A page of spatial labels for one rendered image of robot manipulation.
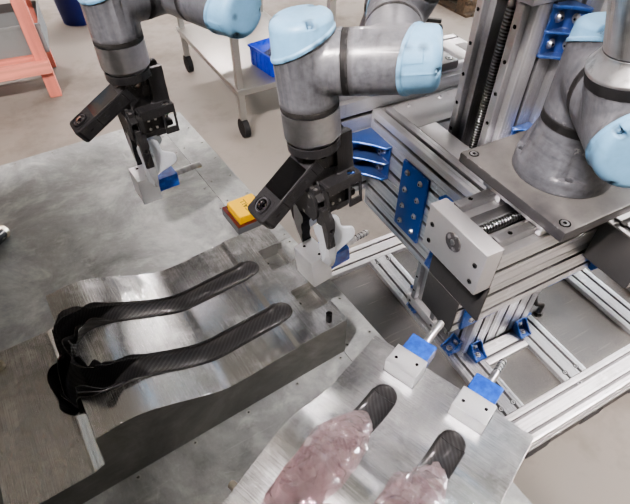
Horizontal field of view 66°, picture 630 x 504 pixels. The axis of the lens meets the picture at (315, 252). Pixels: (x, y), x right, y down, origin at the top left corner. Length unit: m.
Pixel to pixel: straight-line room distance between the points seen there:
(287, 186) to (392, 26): 0.23
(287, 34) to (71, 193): 0.79
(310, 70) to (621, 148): 0.34
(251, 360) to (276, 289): 0.13
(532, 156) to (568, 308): 1.08
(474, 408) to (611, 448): 1.17
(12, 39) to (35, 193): 2.26
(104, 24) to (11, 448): 0.59
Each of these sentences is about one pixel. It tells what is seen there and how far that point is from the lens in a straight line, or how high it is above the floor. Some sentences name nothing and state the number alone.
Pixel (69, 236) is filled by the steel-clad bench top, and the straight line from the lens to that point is 1.13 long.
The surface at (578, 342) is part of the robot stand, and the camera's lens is 1.75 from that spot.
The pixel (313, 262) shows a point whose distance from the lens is 0.74.
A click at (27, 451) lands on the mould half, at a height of 0.86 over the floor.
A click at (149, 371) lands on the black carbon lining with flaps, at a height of 0.92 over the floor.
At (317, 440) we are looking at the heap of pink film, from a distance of 0.63.
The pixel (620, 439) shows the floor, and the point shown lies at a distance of 1.89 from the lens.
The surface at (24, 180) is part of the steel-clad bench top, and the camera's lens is 1.33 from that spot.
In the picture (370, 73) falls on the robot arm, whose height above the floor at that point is 1.25.
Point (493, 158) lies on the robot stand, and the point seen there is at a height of 1.04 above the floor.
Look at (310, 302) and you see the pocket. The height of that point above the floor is 0.86.
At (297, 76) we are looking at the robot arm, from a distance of 0.58.
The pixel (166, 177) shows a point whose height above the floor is 0.94.
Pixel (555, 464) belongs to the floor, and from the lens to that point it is 1.76.
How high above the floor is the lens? 1.50
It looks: 46 degrees down
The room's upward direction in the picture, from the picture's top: straight up
